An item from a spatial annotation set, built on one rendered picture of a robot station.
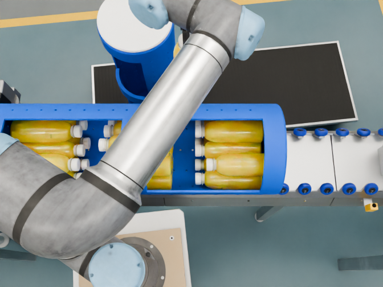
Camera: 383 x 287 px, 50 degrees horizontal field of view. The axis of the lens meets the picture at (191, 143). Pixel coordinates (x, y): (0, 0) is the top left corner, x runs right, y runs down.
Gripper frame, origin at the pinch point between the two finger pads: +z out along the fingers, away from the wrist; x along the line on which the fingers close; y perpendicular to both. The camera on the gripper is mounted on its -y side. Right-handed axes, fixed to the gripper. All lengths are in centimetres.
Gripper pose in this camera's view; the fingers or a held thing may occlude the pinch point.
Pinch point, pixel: (186, 40)
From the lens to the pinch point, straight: 102.8
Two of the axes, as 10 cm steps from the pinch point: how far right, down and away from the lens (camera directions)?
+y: 10.0, -0.1, -0.1
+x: -0.1, -9.6, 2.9
